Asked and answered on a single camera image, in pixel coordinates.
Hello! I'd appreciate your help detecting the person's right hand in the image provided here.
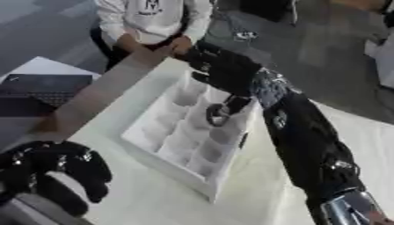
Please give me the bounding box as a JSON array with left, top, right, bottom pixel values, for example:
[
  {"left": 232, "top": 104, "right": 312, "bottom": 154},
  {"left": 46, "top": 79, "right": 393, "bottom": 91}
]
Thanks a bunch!
[{"left": 115, "top": 33, "right": 157, "bottom": 56}]

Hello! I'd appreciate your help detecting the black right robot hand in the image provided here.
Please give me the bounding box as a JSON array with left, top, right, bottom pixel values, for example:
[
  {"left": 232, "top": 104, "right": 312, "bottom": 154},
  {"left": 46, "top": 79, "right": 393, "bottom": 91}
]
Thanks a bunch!
[{"left": 183, "top": 40, "right": 265, "bottom": 127}]

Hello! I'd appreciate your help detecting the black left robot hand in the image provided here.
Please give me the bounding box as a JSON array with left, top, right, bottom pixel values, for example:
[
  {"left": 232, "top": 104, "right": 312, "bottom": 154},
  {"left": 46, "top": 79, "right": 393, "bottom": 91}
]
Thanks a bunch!
[{"left": 0, "top": 140, "right": 114, "bottom": 218}]

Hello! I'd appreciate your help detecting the white side table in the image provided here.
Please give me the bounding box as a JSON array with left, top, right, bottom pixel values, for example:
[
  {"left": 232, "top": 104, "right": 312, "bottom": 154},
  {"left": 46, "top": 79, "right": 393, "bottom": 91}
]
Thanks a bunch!
[{"left": 0, "top": 55, "right": 104, "bottom": 86}]

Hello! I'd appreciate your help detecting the white furniture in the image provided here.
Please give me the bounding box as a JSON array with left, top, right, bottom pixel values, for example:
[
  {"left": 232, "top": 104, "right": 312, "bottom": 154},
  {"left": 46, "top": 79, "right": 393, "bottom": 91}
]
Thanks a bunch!
[{"left": 363, "top": 28, "right": 394, "bottom": 90}]

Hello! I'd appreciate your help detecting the white box with compartments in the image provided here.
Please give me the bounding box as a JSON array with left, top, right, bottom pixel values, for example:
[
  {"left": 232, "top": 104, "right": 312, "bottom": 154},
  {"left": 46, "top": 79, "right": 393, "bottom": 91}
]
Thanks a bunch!
[{"left": 120, "top": 68, "right": 265, "bottom": 204}]

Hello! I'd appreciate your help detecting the person's left hand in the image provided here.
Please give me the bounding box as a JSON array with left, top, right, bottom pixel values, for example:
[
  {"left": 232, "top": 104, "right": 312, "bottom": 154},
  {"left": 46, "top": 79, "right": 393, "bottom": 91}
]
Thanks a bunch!
[{"left": 169, "top": 34, "right": 196, "bottom": 57}]

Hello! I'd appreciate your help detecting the person's hand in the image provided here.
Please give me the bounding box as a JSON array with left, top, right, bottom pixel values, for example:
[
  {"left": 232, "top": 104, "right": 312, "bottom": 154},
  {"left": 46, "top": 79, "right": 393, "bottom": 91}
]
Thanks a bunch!
[
  {"left": 169, "top": 34, "right": 196, "bottom": 57},
  {"left": 115, "top": 33, "right": 157, "bottom": 56}
]

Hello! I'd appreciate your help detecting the black and white floor object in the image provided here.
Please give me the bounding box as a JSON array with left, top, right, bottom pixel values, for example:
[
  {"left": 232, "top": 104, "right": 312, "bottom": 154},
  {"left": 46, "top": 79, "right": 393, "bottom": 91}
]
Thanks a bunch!
[{"left": 232, "top": 30, "right": 259, "bottom": 42}]

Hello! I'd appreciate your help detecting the person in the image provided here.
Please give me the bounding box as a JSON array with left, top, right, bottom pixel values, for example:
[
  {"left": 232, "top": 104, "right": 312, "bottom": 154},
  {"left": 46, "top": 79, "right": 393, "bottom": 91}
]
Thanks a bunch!
[{"left": 89, "top": 0, "right": 217, "bottom": 72}]

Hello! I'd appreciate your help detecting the dark laptop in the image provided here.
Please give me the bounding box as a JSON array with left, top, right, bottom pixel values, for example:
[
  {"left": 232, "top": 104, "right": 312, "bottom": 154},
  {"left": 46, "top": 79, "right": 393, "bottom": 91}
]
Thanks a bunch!
[{"left": 0, "top": 73, "right": 96, "bottom": 118}]

